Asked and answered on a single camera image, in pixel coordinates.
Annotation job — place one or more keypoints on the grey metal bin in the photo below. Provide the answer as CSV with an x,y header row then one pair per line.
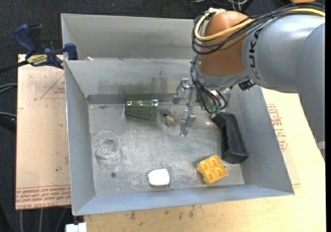
x,y
155,148

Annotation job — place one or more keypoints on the black cylinder on white bracket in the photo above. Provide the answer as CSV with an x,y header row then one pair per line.
x,y
247,84

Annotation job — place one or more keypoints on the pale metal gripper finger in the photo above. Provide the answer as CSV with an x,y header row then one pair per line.
x,y
188,120
184,85

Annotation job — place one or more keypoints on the green clear plastic cup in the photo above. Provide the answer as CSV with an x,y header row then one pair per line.
x,y
141,110

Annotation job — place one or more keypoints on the white rounded soap bar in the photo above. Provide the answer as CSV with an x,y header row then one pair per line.
x,y
158,177

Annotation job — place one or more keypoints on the yellow toy brick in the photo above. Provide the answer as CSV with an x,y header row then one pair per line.
x,y
212,169

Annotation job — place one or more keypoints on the brown cardboard board, red print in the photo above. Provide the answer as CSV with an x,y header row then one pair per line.
x,y
41,127

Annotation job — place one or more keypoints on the black plastic block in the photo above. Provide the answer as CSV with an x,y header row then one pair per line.
x,y
232,138

